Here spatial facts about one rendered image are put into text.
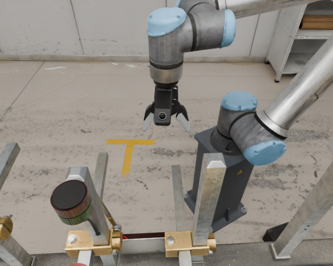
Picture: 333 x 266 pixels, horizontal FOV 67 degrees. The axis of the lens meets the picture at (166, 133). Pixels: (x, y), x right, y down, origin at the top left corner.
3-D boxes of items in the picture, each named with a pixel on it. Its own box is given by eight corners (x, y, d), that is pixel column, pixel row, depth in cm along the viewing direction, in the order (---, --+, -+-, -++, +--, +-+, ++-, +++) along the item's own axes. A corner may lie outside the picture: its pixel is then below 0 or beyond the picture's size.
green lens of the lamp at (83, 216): (63, 195, 47) (59, 188, 45) (95, 193, 47) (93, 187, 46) (54, 226, 43) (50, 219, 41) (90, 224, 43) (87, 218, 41)
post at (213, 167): (188, 253, 79) (203, 150, 46) (199, 253, 79) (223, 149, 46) (189, 265, 76) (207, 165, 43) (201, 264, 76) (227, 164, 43)
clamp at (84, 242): (73, 238, 69) (68, 230, 66) (123, 236, 70) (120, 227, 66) (68, 259, 65) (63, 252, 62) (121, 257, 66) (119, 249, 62)
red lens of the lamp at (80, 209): (59, 187, 45) (55, 180, 44) (93, 186, 45) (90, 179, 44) (49, 219, 41) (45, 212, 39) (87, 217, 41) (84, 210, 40)
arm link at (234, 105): (239, 114, 127) (247, 84, 114) (257, 137, 115) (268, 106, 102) (211, 120, 123) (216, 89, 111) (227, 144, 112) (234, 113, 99)
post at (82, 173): (108, 260, 79) (67, 163, 46) (120, 259, 80) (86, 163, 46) (107, 272, 77) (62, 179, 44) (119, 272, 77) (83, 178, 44)
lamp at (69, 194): (84, 234, 59) (56, 179, 44) (108, 233, 59) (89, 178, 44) (79, 260, 54) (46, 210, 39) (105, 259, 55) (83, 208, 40)
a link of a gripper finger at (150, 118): (145, 122, 86) (160, 104, 81) (143, 133, 82) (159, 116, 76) (137, 117, 85) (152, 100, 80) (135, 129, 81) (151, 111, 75)
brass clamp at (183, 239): (164, 237, 73) (164, 229, 69) (210, 235, 73) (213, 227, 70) (165, 259, 69) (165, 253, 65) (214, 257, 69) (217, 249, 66)
